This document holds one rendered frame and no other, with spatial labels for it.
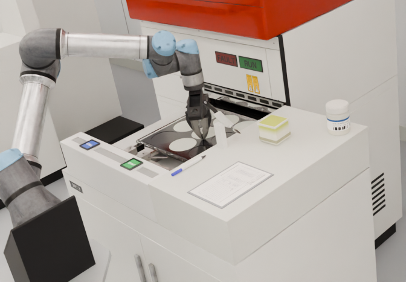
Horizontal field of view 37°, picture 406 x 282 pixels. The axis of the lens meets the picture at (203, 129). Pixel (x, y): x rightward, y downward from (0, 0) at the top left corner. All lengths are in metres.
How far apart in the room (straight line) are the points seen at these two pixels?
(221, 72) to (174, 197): 0.77
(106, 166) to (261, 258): 0.62
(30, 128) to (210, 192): 0.60
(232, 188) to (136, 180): 0.33
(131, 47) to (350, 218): 0.89
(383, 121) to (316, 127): 0.76
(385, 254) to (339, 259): 0.94
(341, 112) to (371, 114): 0.74
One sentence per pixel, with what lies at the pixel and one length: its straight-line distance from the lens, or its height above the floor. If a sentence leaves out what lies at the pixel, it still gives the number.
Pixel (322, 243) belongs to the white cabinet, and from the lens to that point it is 1.99.
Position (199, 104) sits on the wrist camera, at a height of 1.06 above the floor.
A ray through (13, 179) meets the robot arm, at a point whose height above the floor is 1.12.
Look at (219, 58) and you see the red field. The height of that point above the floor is 1.10.
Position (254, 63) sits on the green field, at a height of 1.11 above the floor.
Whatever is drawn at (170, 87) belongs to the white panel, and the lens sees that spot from 2.72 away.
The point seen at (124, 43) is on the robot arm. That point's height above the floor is 1.34.
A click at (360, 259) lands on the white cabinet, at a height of 0.49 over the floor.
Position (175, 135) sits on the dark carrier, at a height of 0.90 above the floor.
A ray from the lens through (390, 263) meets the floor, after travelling 2.97.
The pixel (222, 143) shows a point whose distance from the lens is 1.96.
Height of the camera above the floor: 1.87
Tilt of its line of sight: 25 degrees down
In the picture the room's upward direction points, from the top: 11 degrees counter-clockwise
